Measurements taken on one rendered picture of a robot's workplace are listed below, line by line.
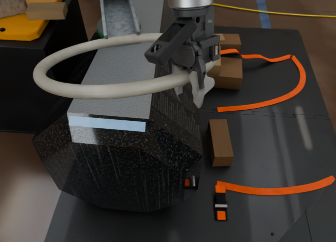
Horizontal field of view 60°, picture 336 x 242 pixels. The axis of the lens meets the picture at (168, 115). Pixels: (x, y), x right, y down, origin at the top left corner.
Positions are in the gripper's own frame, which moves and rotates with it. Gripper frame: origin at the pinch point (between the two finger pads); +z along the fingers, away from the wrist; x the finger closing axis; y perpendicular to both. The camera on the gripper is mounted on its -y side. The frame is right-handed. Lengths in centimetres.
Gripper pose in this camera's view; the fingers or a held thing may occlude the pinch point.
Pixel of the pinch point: (187, 100)
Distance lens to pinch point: 67.2
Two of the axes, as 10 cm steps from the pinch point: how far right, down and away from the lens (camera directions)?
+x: -6.5, -3.2, 6.9
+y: 7.5, -3.6, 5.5
